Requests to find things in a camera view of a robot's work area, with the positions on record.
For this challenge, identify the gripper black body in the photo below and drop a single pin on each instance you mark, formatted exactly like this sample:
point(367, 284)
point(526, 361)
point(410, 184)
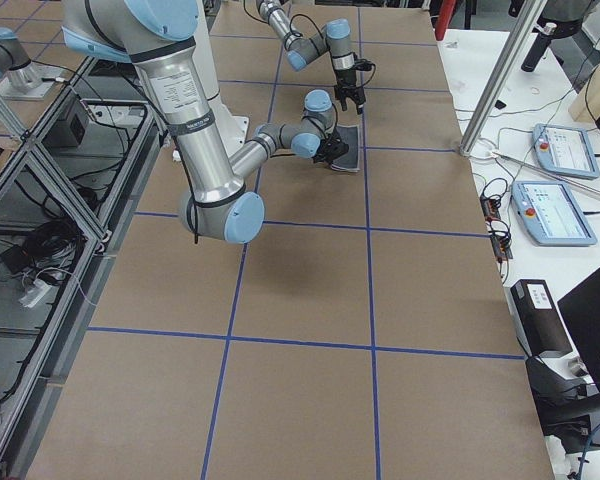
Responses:
point(345, 81)
point(331, 148)

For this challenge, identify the pink and grey towel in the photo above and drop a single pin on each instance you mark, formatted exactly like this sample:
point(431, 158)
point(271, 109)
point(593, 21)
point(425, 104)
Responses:
point(348, 161)

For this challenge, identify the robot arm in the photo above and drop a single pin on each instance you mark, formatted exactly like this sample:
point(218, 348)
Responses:
point(158, 39)
point(334, 39)

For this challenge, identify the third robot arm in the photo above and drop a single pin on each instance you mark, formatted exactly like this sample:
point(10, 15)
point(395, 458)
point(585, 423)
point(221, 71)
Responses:
point(20, 79)

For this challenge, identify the black orange electronics board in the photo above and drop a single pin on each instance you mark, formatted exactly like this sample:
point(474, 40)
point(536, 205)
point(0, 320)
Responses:
point(498, 230)

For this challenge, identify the far teach pendant tablet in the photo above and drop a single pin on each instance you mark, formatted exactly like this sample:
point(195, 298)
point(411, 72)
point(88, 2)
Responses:
point(565, 151)

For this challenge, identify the teach pendant tablet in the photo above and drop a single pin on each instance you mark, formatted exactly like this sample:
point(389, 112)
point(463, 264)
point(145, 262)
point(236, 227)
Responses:
point(565, 151)
point(550, 214)

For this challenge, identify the near teach pendant tablet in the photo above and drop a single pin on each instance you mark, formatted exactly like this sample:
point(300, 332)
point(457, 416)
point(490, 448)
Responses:
point(550, 214)

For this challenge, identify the black cylinder device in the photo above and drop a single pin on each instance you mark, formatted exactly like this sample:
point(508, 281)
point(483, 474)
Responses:
point(559, 19)

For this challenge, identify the black box with label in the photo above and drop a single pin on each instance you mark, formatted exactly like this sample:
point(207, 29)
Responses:
point(542, 329)

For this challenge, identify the white power strip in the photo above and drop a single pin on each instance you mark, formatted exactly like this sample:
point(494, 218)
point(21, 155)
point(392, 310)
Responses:
point(35, 293)

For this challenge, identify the black monitor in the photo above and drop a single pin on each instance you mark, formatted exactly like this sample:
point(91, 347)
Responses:
point(569, 409)

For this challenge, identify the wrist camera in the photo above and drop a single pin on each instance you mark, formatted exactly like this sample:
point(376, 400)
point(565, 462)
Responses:
point(363, 65)

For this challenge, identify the aluminium frame post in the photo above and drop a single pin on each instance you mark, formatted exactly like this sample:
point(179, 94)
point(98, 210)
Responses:
point(514, 43)

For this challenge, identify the aluminium frame rack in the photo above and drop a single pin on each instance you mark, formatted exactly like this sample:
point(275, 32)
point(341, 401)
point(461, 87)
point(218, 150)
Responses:
point(72, 166)

